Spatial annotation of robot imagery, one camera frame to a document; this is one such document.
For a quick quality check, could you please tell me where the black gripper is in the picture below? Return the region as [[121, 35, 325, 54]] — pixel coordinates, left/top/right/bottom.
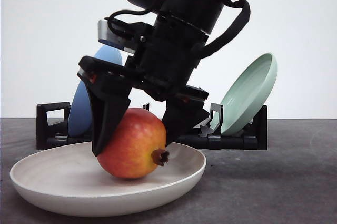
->
[[77, 14, 210, 155]]

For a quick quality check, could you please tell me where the red pomegranate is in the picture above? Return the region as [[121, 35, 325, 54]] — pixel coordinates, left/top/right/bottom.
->
[[97, 108, 170, 179]]

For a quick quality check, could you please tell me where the white plate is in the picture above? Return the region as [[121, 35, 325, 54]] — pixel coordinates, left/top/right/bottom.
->
[[9, 142, 207, 217]]

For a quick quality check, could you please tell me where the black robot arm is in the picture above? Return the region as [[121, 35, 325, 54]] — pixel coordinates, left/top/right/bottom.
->
[[77, 0, 229, 155]]

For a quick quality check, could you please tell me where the blue plate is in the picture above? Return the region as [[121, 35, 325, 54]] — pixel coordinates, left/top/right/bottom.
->
[[68, 44, 124, 137]]

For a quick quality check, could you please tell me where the black plate rack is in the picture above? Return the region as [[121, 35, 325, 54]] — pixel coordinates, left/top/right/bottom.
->
[[36, 102, 268, 150]]

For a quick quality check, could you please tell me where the green plate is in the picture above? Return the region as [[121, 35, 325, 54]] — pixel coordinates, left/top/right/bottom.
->
[[211, 53, 278, 135]]

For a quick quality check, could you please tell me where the black sleeved cable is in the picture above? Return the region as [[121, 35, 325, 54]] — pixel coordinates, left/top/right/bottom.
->
[[191, 0, 251, 59]]

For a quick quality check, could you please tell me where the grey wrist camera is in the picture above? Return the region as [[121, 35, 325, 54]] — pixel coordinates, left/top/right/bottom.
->
[[98, 20, 135, 54]]

